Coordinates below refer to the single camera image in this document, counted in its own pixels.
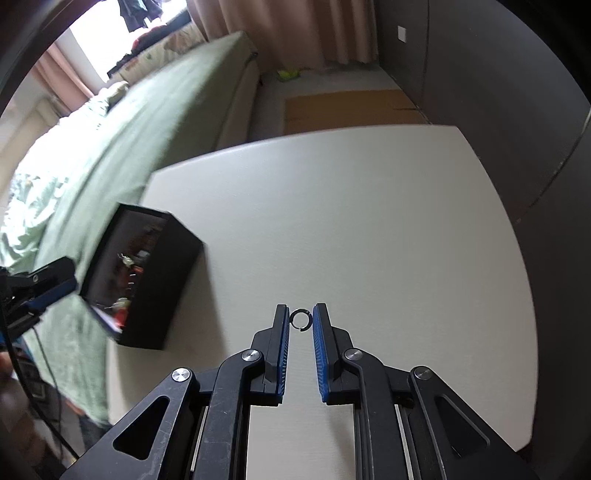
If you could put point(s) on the bed with green sheet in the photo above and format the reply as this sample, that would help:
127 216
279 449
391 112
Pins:
161 115

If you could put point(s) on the pink curtain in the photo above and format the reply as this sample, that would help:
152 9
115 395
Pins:
286 27
64 74

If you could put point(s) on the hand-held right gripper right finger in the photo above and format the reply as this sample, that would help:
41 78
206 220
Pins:
320 360

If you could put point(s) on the white wall switch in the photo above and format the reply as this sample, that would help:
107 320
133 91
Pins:
402 33

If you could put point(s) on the yellow-green floor item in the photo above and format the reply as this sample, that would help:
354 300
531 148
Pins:
288 74

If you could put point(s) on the brown cardboard sheet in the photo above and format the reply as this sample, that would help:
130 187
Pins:
351 110

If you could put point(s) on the light green quilt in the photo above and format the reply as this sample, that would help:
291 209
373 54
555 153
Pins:
27 207

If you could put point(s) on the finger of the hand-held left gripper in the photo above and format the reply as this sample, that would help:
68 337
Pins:
51 297
46 274

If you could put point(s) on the floral pillow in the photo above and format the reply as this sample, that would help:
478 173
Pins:
157 50

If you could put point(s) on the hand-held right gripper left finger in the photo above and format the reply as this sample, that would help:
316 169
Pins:
282 360

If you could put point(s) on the dark clothes pile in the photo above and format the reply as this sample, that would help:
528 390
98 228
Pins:
143 41

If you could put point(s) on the hanging dark clothes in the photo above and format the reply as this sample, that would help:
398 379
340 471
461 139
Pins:
136 11

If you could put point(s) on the black jewelry box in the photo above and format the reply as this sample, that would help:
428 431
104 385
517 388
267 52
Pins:
175 263

